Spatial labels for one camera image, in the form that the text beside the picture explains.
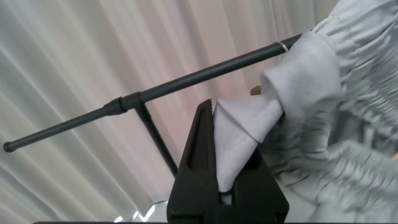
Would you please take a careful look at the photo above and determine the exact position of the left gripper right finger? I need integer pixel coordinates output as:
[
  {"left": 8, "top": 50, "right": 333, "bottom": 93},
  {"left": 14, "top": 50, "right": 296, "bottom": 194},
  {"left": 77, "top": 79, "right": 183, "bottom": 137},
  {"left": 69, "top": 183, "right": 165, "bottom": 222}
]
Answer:
[{"left": 221, "top": 148, "right": 290, "bottom": 223}]

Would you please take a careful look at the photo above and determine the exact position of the black clothes rack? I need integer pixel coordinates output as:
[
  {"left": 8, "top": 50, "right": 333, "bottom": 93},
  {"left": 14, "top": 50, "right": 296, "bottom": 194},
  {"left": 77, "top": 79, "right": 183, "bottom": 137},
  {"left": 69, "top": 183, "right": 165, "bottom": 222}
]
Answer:
[{"left": 2, "top": 30, "right": 305, "bottom": 179}]

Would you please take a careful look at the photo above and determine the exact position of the pale grey garment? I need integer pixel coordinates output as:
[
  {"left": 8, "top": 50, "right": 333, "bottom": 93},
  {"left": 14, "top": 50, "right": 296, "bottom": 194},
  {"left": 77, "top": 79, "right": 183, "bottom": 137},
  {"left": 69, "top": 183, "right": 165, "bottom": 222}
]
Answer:
[{"left": 212, "top": 0, "right": 398, "bottom": 223}]

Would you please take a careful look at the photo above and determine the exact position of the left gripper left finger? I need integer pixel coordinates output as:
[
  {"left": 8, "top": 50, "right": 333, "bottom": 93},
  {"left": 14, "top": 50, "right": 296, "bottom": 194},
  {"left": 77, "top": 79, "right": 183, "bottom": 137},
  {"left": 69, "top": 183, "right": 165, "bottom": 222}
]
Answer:
[{"left": 166, "top": 98, "right": 223, "bottom": 223}]

